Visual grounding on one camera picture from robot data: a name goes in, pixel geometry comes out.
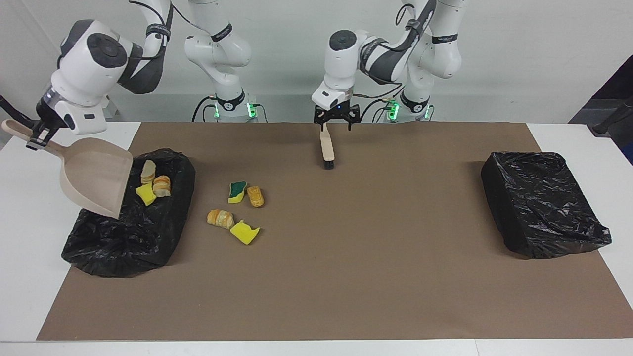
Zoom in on beige hand brush black bristles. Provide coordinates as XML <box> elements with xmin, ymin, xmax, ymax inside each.
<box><xmin>319</xmin><ymin>124</ymin><xmax>336</xmax><ymax>170</ymax></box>

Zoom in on beige plastic dustpan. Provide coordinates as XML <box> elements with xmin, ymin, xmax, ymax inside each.
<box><xmin>1</xmin><ymin>119</ymin><xmax>134</xmax><ymax>220</ymax></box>

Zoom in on striped croissant piece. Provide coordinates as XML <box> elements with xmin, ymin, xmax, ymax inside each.
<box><xmin>152</xmin><ymin>175</ymin><xmax>172</xmax><ymax>198</ymax></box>
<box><xmin>207</xmin><ymin>209</ymin><xmax>235</xmax><ymax>229</ymax></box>

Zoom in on notched yellow sponge piece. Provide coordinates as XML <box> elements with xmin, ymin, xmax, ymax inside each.
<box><xmin>229</xmin><ymin>220</ymin><xmax>261</xmax><ymax>245</ymax></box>

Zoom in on black bag lined trash bin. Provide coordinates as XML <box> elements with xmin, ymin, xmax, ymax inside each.
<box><xmin>61</xmin><ymin>149</ymin><xmax>196</xmax><ymax>277</ymax></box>
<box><xmin>481</xmin><ymin>151</ymin><xmax>612</xmax><ymax>259</ymax></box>

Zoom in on brown table mat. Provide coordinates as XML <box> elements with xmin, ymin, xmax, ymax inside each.
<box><xmin>37</xmin><ymin>122</ymin><xmax>633</xmax><ymax>341</ymax></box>

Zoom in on dark background panel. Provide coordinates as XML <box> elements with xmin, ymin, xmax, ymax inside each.
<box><xmin>569</xmin><ymin>54</ymin><xmax>633</xmax><ymax>164</ymax></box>

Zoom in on black left base cable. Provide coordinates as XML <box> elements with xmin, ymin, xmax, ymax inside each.
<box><xmin>359</xmin><ymin>87</ymin><xmax>408</xmax><ymax>123</ymax></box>

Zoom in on black base cable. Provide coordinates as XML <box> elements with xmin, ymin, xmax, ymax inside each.
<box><xmin>359</xmin><ymin>87</ymin><xmax>408</xmax><ymax>123</ymax></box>
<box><xmin>192</xmin><ymin>95</ymin><xmax>218</xmax><ymax>123</ymax></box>

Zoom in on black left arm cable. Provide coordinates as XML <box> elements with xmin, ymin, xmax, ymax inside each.
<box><xmin>354</xmin><ymin>2</ymin><xmax>433</xmax><ymax>100</ymax></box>

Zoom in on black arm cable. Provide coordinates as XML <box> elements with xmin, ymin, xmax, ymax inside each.
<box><xmin>129</xmin><ymin>0</ymin><xmax>203</xmax><ymax>62</ymax></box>
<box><xmin>354</xmin><ymin>2</ymin><xmax>433</xmax><ymax>100</ymax></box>

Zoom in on black right base cable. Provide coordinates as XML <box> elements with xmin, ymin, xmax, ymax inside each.
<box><xmin>192</xmin><ymin>95</ymin><xmax>218</xmax><ymax>123</ymax></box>

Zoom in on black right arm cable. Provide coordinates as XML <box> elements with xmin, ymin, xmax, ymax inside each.
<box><xmin>129</xmin><ymin>0</ymin><xmax>203</xmax><ymax>62</ymax></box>

